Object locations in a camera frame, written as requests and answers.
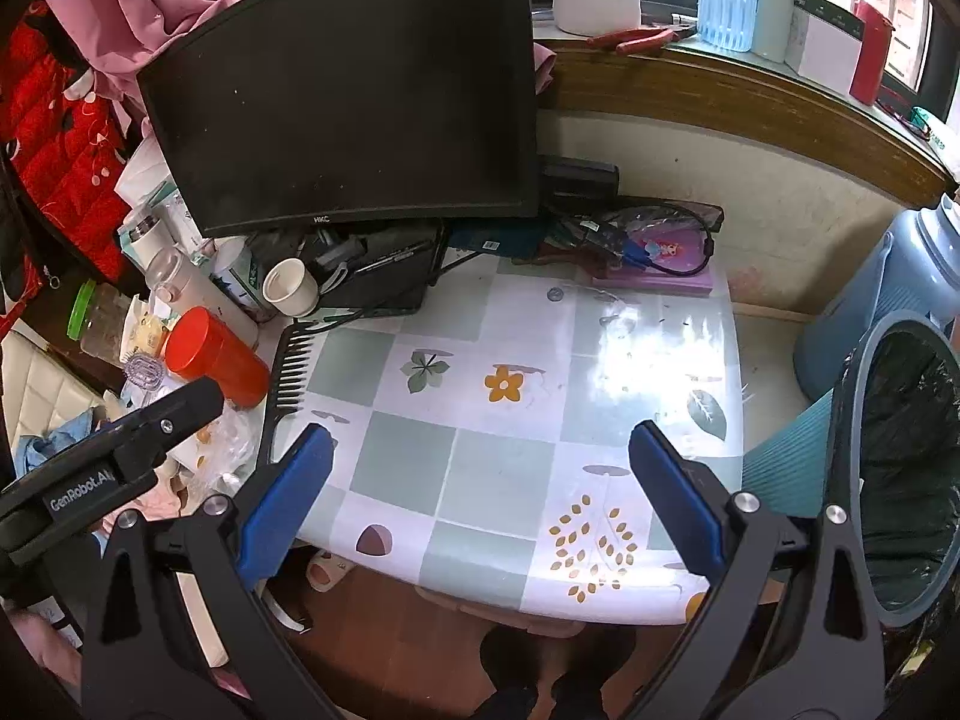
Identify clear plastic bag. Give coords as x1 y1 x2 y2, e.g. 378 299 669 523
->
171 405 263 503

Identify dark blue box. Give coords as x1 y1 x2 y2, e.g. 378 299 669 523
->
448 221 557 262

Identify jar with green lid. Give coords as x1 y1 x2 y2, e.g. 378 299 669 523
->
67 279 137 362

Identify black cable with blue plug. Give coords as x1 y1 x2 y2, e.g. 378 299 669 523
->
562 204 713 278

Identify white box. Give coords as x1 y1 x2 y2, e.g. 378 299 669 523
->
791 0 865 83

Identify pink slipper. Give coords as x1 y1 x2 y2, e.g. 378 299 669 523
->
307 549 358 593

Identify red cable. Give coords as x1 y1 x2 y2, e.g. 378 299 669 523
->
876 86 931 130

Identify black monitor stand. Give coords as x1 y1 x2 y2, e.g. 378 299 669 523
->
304 219 449 316

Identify red cup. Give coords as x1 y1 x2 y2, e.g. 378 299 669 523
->
850 0 896 106

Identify red-handled pliers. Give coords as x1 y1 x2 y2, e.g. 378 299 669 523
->
586 25 700 55

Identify black comb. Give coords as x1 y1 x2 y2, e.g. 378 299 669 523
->
257 319 321 466

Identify pink book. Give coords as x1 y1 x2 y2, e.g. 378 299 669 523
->
592 229 719 297

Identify white cup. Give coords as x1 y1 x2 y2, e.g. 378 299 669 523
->
262 257 322 318

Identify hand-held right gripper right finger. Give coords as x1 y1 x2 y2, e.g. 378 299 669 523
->
626 420 887 720

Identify person's legs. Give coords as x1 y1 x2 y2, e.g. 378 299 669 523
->
478 621 640 720

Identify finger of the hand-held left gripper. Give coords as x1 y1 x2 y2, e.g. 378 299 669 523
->
94 375 226 475

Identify blue cloth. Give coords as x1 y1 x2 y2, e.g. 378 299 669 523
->
15 409 115 475

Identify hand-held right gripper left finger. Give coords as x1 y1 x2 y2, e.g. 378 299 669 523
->
81 424 338 720

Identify blue-grey bin with black liner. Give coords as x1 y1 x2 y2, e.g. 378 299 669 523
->
742 307 960 631

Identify black box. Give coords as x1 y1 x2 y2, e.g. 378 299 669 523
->
541 155 620 201

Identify clear purple hairbrush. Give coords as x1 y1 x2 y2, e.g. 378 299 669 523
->
121 351 167 400

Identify red quilted jacket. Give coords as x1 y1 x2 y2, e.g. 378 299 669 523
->
0 0 145 293

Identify white thermos bottle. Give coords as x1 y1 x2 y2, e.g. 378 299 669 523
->
146 246 260 346

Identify checkered floral tablecloth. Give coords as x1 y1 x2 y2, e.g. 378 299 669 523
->
259 240 747 627

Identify black garbage bag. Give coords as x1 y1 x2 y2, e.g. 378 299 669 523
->
881 600 960 720

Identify blue thermos jug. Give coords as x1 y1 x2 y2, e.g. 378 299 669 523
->
793 193 960 402

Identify orange plastic cup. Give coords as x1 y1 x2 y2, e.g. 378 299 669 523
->
163 306 271 410

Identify black computer monitor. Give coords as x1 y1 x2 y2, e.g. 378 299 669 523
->
135 0 542 239

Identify pale green bottle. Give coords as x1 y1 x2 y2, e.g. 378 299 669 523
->
752 0 797 62

